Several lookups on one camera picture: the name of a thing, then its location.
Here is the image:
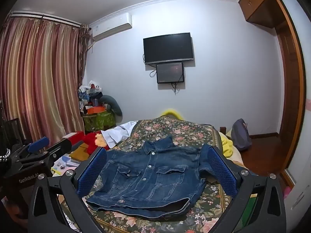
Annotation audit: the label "white air conditioner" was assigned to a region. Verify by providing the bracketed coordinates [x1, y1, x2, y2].
[89, 13, 133, 42]

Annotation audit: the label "blue denim jacket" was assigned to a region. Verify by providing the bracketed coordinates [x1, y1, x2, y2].
[86, 136, 215, 219]

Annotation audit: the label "yellow bed sheet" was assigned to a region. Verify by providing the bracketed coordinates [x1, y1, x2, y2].
[162, 109, 243, 162]

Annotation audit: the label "pile of clothes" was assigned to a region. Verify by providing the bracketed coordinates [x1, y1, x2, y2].
[78, 80, 104, 108]

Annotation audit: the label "black wall television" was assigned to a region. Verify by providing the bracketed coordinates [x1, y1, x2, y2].
[143, 32, 195, 65]

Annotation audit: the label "grey backpack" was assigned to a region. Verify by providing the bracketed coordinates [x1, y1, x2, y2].
[231, 118, 252, 151]

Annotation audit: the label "wooden overhead cabinet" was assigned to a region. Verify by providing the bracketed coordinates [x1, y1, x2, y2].
[238, 0, 287, 30]

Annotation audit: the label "brown cardboard piece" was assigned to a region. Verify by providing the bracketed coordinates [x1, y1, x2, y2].
[69, 143, 89, 162]

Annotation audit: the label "scattered paper booklets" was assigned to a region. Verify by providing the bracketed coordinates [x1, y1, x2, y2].
[51, 154, 81, 176]

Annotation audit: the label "striped pink curtain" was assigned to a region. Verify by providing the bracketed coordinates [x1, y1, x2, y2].
[0, 17, 89, 148]

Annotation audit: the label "red plush toy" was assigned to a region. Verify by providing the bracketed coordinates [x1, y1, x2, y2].
[81, 131, 110, 154]

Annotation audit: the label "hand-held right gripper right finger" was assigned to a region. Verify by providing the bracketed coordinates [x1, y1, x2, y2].
[208, 146, 287, 233]

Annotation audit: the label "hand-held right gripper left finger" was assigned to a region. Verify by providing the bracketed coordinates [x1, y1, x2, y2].
[28, 147, 108, 233]

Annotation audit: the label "orange box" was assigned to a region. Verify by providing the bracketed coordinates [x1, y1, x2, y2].
[87, 106, 106, 115]

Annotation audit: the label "grey pillow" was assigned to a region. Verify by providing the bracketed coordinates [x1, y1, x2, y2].
[98, 95, 123, 117]

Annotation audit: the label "wooden door frame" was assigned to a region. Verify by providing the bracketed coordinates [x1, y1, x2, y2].
[272, 0, 307, 175]

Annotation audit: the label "white curtain rail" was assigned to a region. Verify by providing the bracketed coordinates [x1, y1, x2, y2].
[10, 11, 83, 28]

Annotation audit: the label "white shirt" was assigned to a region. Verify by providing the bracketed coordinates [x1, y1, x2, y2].
[101, 121, 138, 148]

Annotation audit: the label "small black wall monitor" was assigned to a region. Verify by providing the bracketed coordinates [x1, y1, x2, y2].
[156, 62, 184, 84]

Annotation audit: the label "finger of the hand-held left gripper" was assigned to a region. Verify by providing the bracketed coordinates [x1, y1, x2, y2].
[15, 136, 50, 166]
[45, 139, 73, 169]

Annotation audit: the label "floral bed blanket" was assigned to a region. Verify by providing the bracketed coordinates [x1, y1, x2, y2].
[58, 116, 258, 233]

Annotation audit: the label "dark chair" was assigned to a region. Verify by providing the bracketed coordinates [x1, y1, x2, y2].
[0, 118, 32, 151]

